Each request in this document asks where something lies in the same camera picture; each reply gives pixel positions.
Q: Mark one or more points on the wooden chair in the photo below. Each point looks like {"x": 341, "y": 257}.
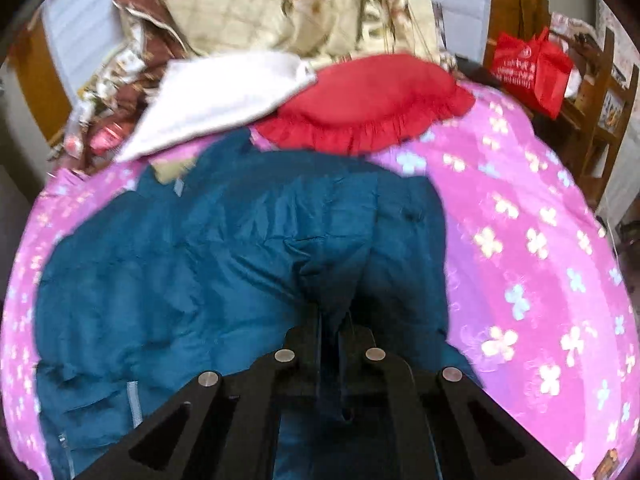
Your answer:
{"x": 597, "y": 119}

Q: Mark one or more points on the red shopping bag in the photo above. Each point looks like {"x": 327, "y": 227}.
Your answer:
{"x": 534, "y": 71}

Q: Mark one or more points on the cream floral quilt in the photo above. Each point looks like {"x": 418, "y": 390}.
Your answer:
{"x": 322, "y": 31}

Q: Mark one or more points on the red ruffled pillow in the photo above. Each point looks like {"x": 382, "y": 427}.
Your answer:
{"x": 366, "y": 105}

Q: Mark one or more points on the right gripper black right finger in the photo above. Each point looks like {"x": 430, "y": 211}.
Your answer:
{"x": 435, "y": 425}

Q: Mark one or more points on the white pillow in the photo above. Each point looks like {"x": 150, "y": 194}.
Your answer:
{"x": 215, "y": 94}

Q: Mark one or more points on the brown patterned blanket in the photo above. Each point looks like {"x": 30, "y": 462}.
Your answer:
{"x": 110, "y": 56}

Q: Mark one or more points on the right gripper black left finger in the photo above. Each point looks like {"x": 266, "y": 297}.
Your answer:
{"x": 221, "y": 426}

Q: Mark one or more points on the dark snack packet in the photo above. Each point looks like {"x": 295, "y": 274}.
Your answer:
{"x": 607, "y": 465}

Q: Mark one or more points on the dark teal puffer jacket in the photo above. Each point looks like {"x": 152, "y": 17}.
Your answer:
{"x": 161, "y": 285}

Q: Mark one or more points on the pink floral bed sheet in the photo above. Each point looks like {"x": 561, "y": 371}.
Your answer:
{"x": 536, "y": 301}

